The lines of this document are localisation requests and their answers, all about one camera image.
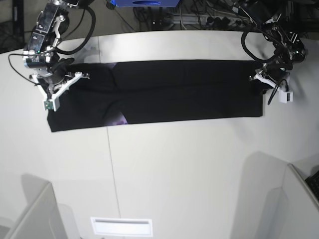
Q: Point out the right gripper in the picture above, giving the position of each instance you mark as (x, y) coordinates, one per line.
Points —
(51, 74)

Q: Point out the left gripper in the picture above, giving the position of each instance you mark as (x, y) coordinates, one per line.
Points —
(273, 71)

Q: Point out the black T-shirt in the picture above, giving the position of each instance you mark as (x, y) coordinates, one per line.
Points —
(158, 91)

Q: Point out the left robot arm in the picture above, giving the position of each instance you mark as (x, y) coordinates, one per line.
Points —
(268, 17)

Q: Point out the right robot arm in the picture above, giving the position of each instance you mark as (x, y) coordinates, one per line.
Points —
(42, 53)

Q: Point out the white power strip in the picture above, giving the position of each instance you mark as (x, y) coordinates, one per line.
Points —
(204, 20)

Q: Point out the blue box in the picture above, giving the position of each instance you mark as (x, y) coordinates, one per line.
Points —
(111, 4)

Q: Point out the black keyboard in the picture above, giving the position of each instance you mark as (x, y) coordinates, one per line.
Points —
(313, 183)

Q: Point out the white partition panel right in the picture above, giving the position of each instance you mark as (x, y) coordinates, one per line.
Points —
(275, 203)

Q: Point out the white partition panel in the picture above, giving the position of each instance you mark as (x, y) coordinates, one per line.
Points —
(36, 214)
(275, 203)

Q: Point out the white partition panel left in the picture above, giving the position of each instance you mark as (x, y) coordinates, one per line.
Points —
(36, 214)

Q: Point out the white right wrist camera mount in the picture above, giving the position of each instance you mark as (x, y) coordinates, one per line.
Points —
(52, 92)

